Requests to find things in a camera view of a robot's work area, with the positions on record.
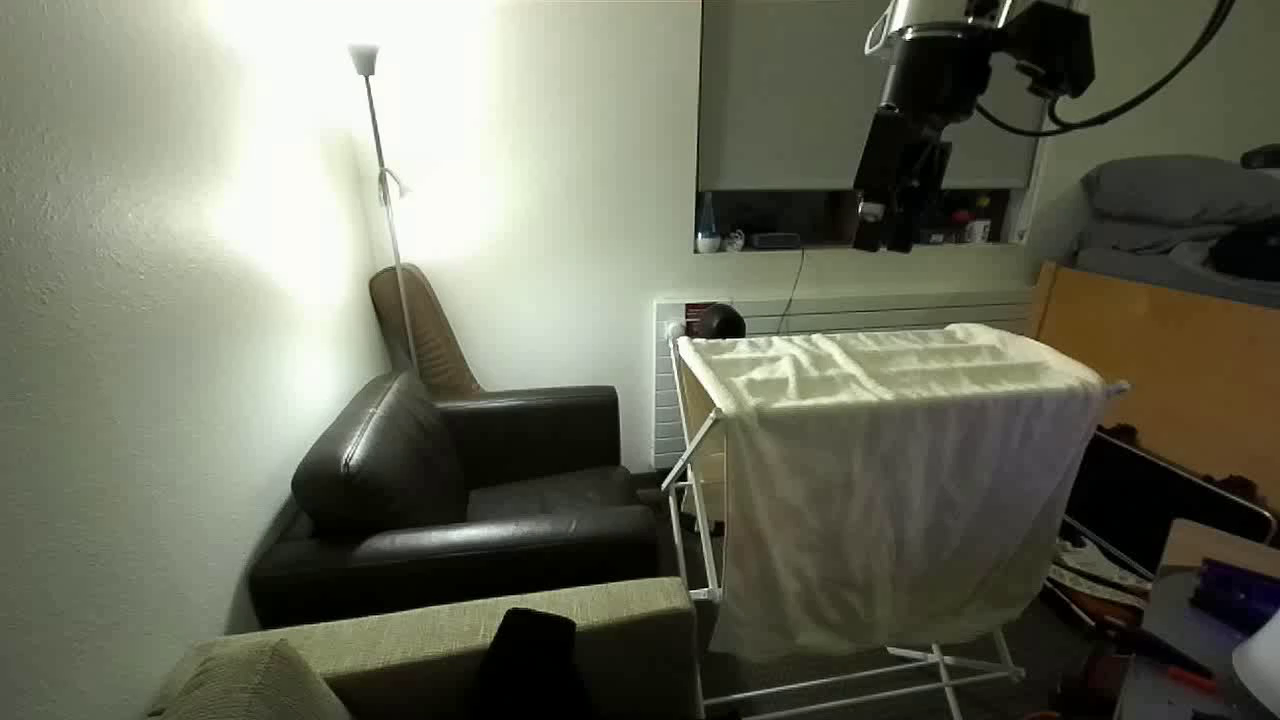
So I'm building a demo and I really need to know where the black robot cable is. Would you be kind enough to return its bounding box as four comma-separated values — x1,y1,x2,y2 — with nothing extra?
971,0,1235,139

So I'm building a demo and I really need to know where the black item on bed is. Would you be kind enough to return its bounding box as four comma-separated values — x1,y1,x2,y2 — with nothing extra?
1204,218,1280,284

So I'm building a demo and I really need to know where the grey pillow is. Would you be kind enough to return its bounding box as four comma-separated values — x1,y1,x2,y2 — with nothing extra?
1081,152,1280,227

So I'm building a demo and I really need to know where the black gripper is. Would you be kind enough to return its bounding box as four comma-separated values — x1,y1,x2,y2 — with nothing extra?
853,53,1001,257

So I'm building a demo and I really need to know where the black leather armchair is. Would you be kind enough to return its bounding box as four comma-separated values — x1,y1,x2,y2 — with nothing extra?
243,370,672,633

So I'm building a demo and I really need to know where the black flat panel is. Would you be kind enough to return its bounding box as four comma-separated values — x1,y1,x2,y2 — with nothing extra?
1063,423,1280,577

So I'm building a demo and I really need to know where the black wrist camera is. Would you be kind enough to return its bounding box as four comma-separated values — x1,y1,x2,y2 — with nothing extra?
994,0,1099,100

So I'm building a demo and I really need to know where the grey bed mattress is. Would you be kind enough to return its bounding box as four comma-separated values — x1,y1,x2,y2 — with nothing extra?
1070,218,1280,311

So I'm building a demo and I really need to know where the olive green fabric couch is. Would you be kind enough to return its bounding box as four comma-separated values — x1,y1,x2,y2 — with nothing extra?
144,574,701,720

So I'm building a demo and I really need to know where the white metal drying rack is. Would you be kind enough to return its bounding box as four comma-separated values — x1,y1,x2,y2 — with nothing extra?
657,320,1133,720

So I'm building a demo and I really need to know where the wall-mounted dark screen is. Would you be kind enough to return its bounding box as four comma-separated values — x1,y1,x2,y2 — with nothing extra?
695,0,1053,197

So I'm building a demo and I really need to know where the black rounded object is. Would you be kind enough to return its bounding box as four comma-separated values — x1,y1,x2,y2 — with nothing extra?
679,300,746,340

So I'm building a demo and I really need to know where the blue purple item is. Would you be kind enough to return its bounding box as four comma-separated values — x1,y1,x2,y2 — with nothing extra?
1186,556,1280,636

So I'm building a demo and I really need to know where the white rounded object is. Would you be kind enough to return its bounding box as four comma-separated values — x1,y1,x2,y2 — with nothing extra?
1229,609,1280,720

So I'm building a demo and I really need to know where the white papers pile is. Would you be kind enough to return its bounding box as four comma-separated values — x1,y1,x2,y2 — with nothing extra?
1035,525,1164,645

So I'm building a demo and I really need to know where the white terry towel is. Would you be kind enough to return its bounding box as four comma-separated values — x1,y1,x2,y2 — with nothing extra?
672,320,1111,668

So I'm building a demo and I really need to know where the orange wooden bed board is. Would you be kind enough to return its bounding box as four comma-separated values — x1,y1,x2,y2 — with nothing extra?
1025,260,1280,514

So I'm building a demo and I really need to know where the thin black hanging cord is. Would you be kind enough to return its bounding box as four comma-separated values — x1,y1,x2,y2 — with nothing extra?
775,250,812,334

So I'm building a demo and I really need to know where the brown cardboard box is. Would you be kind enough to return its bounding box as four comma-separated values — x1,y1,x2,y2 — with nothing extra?
1111,516,1280,720

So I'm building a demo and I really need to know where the white floor lamp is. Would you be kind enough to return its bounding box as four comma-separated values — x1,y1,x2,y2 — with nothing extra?
346,40,423,383

